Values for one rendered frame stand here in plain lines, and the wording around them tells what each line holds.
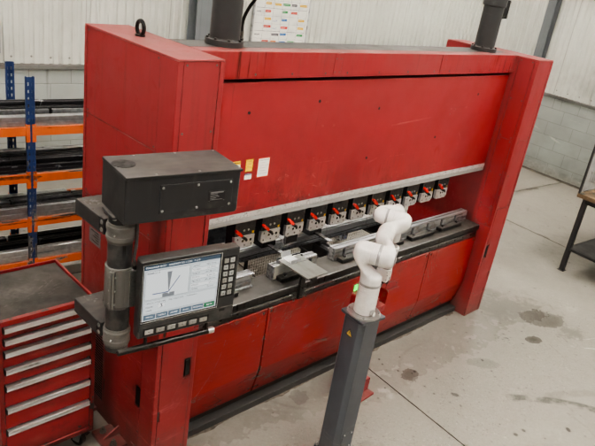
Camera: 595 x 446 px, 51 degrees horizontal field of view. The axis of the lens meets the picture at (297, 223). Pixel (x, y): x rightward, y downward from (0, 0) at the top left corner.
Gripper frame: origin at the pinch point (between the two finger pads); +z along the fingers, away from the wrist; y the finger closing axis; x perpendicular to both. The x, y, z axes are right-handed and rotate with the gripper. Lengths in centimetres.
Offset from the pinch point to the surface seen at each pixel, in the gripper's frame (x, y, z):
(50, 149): -96, -254, 2
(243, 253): -63, -68, -4
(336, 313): -9.1, -20.0, 35.2
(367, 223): 61, -58, 2
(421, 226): 94, -29, -3
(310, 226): -36, -42, -33
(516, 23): 738, -285, -75
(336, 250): -3.8, -37.3, -6.0
